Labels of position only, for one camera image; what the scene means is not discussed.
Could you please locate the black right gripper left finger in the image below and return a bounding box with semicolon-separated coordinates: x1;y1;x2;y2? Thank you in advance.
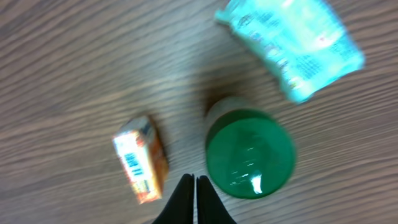
153;174;195;224

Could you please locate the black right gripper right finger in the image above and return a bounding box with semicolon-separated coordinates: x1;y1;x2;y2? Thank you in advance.
196;175;236;224

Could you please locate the orange snack box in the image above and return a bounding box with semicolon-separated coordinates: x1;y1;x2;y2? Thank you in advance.
113;116;169;204

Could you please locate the green lid jar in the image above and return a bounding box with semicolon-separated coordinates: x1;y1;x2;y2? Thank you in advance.
205;96;296;199

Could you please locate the teal wet wipes pack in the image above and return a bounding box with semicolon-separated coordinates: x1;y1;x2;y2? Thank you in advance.
215;0;366;103

